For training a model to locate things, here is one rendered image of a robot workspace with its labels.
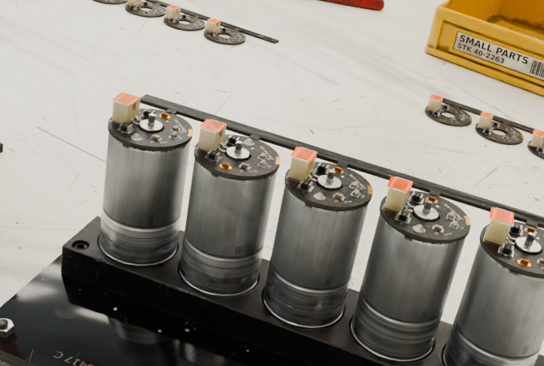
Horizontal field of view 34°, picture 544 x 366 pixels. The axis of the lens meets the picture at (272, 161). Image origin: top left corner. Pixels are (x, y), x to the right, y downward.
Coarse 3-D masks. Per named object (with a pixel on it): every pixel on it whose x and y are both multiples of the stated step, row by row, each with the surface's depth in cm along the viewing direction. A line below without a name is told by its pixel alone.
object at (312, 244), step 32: (288, 192) 24; (288, 224) 25; (320, 224) 24; (352, 224) 24; (288, 256) 25; (320, 256) 24; (352, 256) 25; (288, 288) 25; (320, 288) 25; (288, 320) 26; (320, 320) 26
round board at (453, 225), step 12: (420, 192) 25; (384, 204) 24; (420, 204) 25; (432, 204) 25; (444, 204) 25; (384, 216) 24; (396, 216) 24; (408, 216) 24; (444, 216) 24; (456, 216) 24; (396, 228) 23; (408, 228) 23; (432, 228) 23; (444, 228) 24; (456, 228) 24; (468, 228) 24; (432, 240) 23; (444, 240) 23; (456, 240) 23
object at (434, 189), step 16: (144, 96) 28; (176, 112) 27; (192, 112) 27; (240, 128) 27; (256, 128) 27; (288, 144) 27; (304, 144) 27; (336, 160) 26; (352, 160) 26; (384, 176) 26; (400, 176) 26; (432, 192) 25; (448, 192) 25; (464, 192) 26; (480, 208) 25; (512, 208) 25
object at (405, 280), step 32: (384, 224) 24; (416, 224) 23; (384, 256) 24; (416, 256) 23; (448, 256) 24; (384, 288) 24; (416, 288) 24; (448, 288) 24; (352, 320) 26; (384, 320) 24; (416, 320) 24; (384, 352) 25; (416, 352) 25
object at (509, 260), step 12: (516, 228) 24; (540, 228) 24; (480, 240) 23; (540, 240) 24; (492, 252) 23; (504, 252) 23; (516, 252) 23; (504, 264) 23; (516, 264) 23; (528, 264) 23; (540, 264) 23; (540, 276) 22
